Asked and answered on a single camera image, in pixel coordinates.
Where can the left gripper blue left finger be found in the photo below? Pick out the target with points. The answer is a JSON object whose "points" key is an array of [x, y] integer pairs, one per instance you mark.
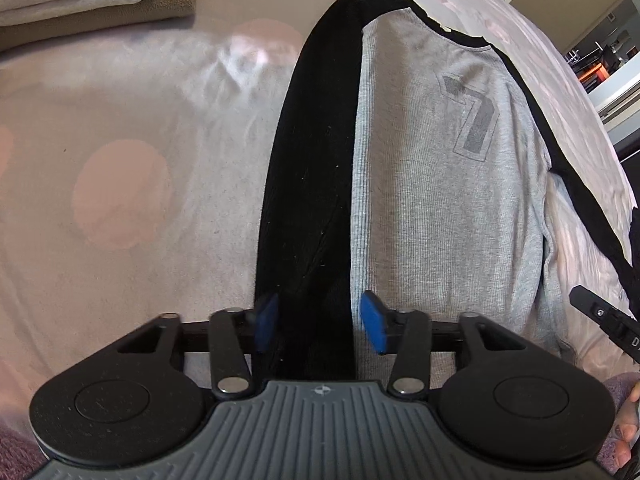
{"points": [[236, 339]]}

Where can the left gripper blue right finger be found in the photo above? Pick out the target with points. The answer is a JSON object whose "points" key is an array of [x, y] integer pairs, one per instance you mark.
{"points": [[406, 335]]}

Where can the grey black raglan shirt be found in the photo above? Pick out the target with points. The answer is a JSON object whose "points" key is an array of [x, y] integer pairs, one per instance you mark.
{"points": [[413, 161]]}

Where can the person's right hand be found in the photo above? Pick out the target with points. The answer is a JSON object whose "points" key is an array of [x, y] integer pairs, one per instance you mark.
{"points": [[626, 428]]}

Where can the pink dotted bed sheet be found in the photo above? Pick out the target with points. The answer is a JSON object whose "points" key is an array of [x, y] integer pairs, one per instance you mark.
{"points": [[133, 162]]}

